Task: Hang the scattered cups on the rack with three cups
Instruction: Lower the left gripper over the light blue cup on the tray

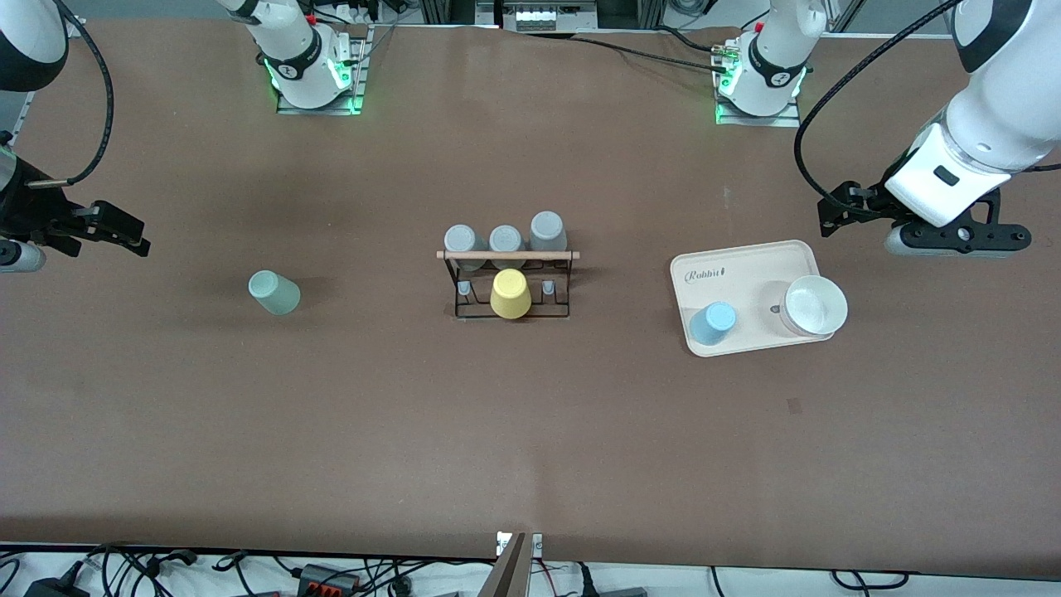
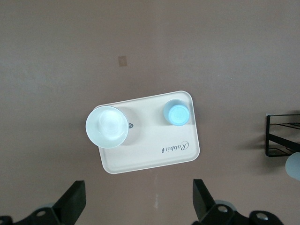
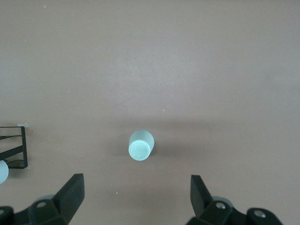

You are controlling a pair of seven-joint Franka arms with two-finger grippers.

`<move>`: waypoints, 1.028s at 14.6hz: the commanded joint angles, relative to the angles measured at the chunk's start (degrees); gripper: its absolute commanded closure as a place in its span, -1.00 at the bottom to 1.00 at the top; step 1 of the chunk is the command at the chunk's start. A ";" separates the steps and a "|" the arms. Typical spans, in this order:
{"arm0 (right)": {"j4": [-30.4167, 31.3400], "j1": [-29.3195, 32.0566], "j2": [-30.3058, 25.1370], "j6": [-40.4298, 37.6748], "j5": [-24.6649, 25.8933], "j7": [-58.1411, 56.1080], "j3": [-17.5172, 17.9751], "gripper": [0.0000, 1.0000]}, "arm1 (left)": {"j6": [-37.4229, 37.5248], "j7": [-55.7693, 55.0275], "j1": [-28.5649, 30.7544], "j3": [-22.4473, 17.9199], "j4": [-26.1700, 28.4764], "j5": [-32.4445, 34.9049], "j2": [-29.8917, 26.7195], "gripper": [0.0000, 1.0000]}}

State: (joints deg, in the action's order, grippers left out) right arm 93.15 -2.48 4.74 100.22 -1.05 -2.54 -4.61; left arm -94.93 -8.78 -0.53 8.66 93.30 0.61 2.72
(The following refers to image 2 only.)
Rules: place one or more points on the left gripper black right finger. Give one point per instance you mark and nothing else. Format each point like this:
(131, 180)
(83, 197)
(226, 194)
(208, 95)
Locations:
(204, 204)

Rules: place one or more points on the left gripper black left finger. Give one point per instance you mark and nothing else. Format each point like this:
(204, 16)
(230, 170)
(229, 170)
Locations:
(70, 204)

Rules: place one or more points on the light blue plastic cup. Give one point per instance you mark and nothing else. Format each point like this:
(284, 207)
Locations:
(177, 113)

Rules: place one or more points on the beige Rabbit print tray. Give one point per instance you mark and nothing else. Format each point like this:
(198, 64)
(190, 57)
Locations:
(152, 145)

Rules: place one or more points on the white ceramic bowl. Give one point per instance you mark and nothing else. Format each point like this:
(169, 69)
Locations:
(106, 127)

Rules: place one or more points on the grey plastic cup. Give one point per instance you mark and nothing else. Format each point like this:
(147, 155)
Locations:
(294, 166)

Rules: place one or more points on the small brown tape patch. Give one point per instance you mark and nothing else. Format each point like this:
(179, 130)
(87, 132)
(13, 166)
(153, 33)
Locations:
(122, 61)

